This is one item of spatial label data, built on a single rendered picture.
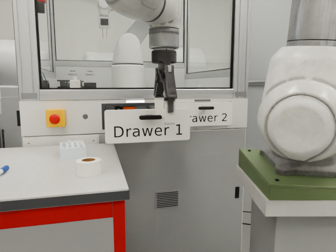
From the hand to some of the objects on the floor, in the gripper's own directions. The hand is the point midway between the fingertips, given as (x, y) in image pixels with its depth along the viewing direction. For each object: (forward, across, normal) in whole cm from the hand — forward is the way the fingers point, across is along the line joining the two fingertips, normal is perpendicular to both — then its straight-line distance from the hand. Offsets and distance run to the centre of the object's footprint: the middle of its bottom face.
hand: (164, 117), depth 90 cm
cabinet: (+91, +89, -2) cm, 127 cm away
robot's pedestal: (+91, -23, -32) cm, 99 cm away
